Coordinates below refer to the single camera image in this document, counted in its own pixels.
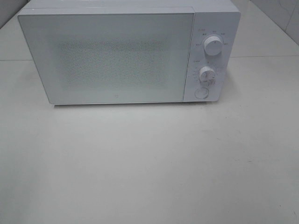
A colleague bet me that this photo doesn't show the white timer knob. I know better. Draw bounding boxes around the white timer knob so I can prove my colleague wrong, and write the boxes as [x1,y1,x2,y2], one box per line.
[199,66,216,82]

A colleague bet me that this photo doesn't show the upper white dial knob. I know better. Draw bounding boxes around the upper white dial knob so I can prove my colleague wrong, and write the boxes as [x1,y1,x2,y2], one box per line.
[203,35,223,56]

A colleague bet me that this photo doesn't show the round door release button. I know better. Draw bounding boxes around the round door release button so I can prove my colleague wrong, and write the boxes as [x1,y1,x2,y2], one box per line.
[194,88,209,99]

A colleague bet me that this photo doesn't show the white microwave oven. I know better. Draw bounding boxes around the white microwave oven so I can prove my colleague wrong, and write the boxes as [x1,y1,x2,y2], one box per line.
[18,7,241,105]

